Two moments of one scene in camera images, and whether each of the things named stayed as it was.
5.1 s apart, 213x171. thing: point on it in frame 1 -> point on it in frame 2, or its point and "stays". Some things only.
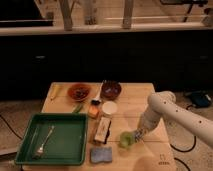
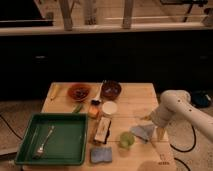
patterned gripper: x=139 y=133 -> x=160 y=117
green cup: x=126 y=139 stays
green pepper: x=78 y=108 stays
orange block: x=93 y=111 stays
